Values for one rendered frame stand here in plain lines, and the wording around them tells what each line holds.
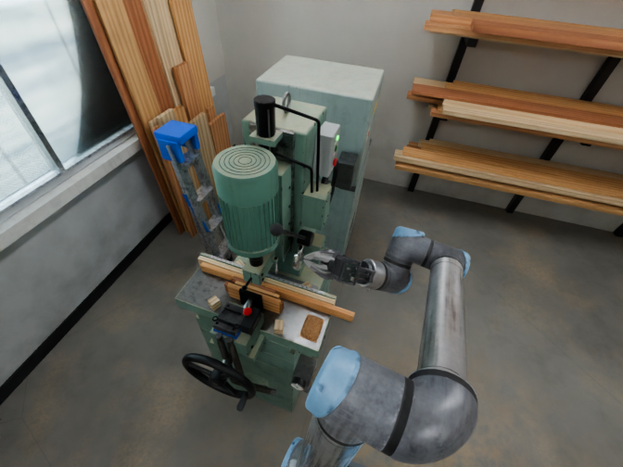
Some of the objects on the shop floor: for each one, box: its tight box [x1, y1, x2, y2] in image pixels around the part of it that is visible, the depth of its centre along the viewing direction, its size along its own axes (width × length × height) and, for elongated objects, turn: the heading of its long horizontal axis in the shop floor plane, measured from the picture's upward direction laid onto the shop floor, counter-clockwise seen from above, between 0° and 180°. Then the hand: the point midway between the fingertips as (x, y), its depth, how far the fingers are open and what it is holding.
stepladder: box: [154, 120, 238, 261], centre depth 202 cm, size 27×25×116 cm
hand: (306, 258), depth 86 cm, fingers closed
